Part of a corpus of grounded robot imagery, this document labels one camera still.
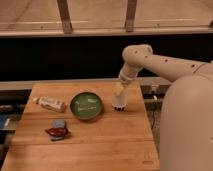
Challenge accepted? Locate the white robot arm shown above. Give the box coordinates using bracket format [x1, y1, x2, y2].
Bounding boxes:
[112, 44, 213, 171]

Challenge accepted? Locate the green bowl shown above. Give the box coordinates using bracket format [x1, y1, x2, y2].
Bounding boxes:
[70, 92, 103, 120]

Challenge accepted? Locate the white tube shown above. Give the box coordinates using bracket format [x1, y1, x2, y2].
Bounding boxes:
[33, 97, 66, 113]

